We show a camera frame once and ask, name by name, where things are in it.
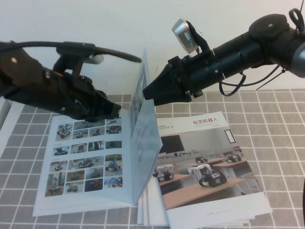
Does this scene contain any black zip tie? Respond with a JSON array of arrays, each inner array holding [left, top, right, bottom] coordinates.
[[255, 63, 288, 92]]

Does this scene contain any white brochure with orange mark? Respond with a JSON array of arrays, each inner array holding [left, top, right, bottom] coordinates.
[[146, 177, 169, 227]]

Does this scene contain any white stacked brochure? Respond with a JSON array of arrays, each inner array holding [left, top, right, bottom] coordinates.
[[137, 202, 144, 225], [142, 190, 150, 226]]

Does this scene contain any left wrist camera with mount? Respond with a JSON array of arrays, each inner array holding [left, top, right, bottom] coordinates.
[[55, 42, 105, 81]]

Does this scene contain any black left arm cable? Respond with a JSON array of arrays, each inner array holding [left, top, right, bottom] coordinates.
[[0, 41, 143, 63]]

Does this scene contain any robot photo brochure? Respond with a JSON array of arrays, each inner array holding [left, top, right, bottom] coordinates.
[[32, 47, 164, 218]]

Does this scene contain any black cable ring loop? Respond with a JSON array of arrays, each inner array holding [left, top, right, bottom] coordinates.
[[288, 8, 305, 33]]

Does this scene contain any grey white checked tablecloth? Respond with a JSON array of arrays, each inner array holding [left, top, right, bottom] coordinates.
[[0, 88, 305, 229]]

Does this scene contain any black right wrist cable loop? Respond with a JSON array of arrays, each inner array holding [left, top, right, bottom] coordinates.
[[219, 71, 247, 97]]

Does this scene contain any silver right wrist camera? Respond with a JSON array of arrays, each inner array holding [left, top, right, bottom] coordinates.
[[171, 18, 207, 56]]

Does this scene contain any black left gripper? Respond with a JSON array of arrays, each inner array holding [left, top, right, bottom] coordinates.
[[44, 70, 122, 121]]

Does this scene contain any classroom cover robot brochure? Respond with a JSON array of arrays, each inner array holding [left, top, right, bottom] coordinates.
[[154, 111, 274, 227]]

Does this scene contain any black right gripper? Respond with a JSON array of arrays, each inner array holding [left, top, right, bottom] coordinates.
[[142, 55, 203, 106]]

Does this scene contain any beige board edge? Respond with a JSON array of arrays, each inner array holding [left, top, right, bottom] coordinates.
[[0, 97, 10, 129]]

